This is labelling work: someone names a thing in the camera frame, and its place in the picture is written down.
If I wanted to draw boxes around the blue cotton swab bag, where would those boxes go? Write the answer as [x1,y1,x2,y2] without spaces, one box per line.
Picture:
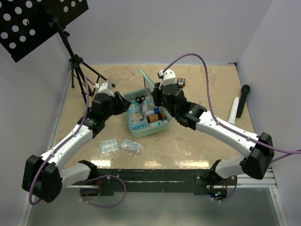
[127,102,148,130]

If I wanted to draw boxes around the black handled scissors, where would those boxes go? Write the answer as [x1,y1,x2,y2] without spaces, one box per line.
[135,96,145,118]

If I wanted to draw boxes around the brown bottle orange cap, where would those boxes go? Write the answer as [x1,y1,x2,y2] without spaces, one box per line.
[147,113,166,123]

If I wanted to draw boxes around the mint green medicine case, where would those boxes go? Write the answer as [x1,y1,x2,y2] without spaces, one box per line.
[123,69,172,137]

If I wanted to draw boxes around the white plastic bottle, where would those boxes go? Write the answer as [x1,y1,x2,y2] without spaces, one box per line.
[149,120,168,128]

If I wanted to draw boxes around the teal clear zip bag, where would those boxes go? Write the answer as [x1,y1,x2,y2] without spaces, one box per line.
[101,138,119,154]

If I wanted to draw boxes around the clear sachet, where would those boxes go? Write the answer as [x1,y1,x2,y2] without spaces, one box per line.
[120,139,144,155]

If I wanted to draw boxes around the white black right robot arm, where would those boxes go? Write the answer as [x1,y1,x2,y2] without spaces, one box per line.
[151,83,275,185]

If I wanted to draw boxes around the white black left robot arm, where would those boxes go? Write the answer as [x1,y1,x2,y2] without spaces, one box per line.
[22,91,131,203]

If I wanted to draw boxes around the white microphone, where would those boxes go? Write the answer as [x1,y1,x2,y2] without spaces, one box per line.
[228,97,239,125]

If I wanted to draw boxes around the black microphone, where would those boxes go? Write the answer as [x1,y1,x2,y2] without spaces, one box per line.
[236,84,250,118]

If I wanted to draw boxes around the black music stand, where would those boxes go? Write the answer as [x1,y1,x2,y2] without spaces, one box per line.
[0,0,116,104]

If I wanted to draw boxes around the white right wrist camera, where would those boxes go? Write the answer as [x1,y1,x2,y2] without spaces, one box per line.
[158,69,176,89]

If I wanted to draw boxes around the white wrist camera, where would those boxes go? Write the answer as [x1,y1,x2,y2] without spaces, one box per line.
[94,81,113,96]
[158,69,176,89]

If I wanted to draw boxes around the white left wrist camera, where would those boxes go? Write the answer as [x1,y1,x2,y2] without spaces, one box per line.
[94,81,113,96]

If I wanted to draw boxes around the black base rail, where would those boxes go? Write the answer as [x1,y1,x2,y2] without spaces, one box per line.
[75,169,236,196]

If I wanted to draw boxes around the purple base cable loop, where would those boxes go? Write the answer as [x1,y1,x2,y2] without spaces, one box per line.
[79,175,127,209]

